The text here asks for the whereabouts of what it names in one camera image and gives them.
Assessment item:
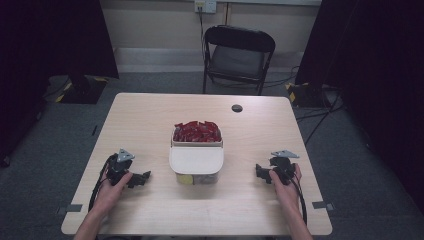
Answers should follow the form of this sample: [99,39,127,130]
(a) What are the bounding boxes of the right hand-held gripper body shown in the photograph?
[269,149,300,186]

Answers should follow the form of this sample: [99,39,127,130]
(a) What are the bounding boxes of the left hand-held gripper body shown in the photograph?
[105,148,136,187]

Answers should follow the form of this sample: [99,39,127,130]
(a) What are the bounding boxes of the green lid white coffee capsule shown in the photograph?
[176,173,195,185]

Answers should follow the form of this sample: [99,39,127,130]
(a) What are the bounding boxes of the clear storage box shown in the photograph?
[168,121,225,186]

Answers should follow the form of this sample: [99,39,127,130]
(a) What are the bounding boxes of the person's right hand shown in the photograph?
[269,163,303,209]

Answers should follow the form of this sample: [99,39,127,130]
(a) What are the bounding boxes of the person's left hand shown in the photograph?
[93,171,134,214]

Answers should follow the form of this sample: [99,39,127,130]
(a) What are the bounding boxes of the grey tape strip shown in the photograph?
[312,200,335,211]
[56,203,84,215]

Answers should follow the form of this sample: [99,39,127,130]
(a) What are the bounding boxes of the white box lid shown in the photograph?
[168,145,225,175]

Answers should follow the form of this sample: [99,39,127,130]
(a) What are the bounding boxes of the pile of red packets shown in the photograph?
[172,120,223,143]

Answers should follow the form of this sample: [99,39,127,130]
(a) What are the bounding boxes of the black stand base striped tape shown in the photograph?
[284,81,331,108]
[54,74,109,105]

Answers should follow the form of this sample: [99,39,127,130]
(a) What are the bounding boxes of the black folding chair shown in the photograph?
[202,24,277,97]

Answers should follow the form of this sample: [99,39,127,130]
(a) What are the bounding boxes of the dark curtain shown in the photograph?
[294,0,424,214]
[0,0,120,164]

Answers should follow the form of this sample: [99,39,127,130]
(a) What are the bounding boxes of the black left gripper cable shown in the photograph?
[88,154,117,213]

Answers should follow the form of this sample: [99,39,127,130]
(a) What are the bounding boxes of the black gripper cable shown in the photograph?
[289,172,308,226]
[88,154,117,213]

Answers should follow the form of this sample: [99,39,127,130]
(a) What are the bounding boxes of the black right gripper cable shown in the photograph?
[289,172,308,226]

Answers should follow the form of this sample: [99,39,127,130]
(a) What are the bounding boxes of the black floor cables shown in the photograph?
[294,91,348,145]

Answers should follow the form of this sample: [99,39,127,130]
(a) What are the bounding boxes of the black wall socket cable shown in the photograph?
[198,6,207,69]

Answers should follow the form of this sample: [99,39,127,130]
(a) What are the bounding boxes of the white wall socket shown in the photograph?
[194,0,218,14]

